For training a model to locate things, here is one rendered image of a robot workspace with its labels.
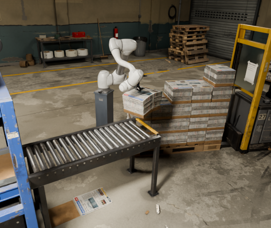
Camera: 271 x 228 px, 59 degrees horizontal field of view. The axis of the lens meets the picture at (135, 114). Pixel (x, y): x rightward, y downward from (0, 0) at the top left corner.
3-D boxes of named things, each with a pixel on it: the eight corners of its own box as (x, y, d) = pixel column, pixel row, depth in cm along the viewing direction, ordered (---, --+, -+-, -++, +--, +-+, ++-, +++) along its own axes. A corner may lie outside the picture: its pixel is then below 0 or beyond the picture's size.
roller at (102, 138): (97, 131, 275) (97, 128, 273) (116, 152, 239) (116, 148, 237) (93, 133, 272) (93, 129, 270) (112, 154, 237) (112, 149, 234)
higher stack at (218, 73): (193, 139, 413) (204, 64, 358) (209, 137, 418) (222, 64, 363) (202, 151, 379) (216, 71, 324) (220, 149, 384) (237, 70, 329)
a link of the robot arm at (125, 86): (130, 92, 254) (137, 85, 246) (121, 95, 242) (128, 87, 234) (124, 84, 255) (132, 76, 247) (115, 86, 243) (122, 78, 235)
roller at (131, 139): (113, 123, 283) (113, 127, 285) (135, 141, 247) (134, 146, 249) (117, 123, 286) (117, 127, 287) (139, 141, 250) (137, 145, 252)
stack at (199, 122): (126, 144, 392) (126, 96, 357) (193, 139, 413) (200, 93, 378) (130, 158, 358) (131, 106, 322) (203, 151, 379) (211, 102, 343)
